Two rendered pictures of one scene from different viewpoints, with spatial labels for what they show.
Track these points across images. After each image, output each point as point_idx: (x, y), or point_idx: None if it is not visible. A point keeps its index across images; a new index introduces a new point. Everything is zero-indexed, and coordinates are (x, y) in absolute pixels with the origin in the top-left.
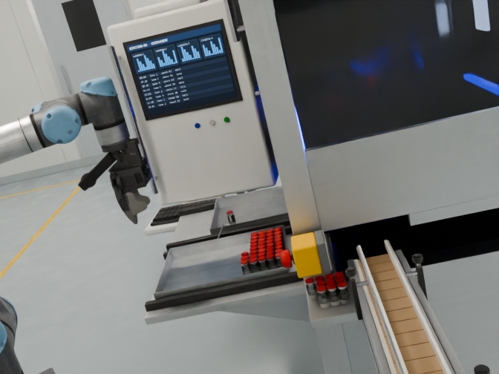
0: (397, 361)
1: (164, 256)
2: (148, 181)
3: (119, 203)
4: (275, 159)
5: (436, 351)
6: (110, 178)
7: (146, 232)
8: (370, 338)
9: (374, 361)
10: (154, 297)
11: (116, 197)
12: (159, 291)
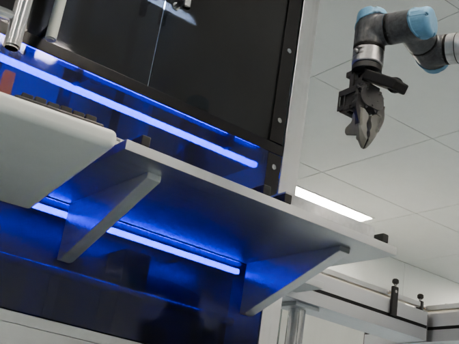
0: (367, 282)
1: (291, 198)
2: (346, 115)
3: (381, 124)
4: (300, 155)
5: (351, 284)
6: (382, 97)
7: (115, 140)
8: (341, 284)
9: (334, 304)
10: (373, 232)
11: (383, 118)
12: (360, 229)
